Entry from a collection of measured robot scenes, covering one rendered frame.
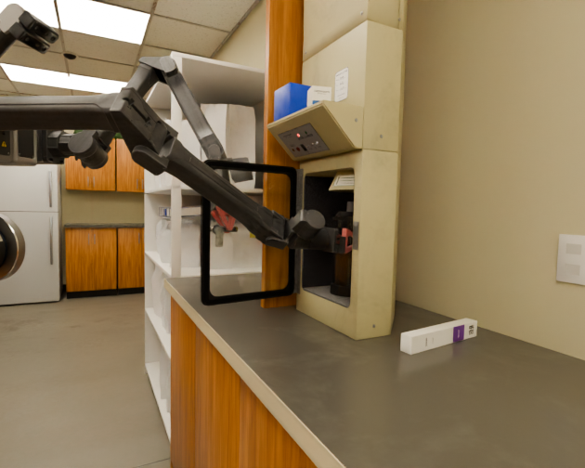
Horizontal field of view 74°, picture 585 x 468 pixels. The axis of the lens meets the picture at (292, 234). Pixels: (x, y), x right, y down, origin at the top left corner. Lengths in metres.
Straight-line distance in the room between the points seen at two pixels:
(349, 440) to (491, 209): 0.82
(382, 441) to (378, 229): 0.53
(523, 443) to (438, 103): 1.03
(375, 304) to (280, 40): 0.85
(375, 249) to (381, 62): 0.45
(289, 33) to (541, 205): 0.88
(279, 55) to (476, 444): 1.12
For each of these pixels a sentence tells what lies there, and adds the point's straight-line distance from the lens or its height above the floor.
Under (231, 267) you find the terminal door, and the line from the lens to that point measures 1.12.
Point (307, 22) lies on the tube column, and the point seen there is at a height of 1.82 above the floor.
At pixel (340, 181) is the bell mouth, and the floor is 1.34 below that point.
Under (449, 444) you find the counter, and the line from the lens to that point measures 0.66.
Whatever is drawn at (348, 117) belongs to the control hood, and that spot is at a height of 1.48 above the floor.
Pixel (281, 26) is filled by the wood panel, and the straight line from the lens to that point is 1.37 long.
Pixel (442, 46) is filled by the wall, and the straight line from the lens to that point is 1.47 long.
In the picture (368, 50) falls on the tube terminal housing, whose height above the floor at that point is 1.64.
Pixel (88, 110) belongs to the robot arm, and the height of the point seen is 1.44.
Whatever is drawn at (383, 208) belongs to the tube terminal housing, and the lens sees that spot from 1.00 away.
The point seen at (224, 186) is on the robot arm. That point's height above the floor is 1.31.
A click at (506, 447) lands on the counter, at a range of 0.69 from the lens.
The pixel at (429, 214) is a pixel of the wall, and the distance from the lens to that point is 1.39.
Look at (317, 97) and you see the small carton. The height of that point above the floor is 1.54.
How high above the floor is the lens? 1.27
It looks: 4 degrees down
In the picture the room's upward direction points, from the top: 1 degrees clockwise
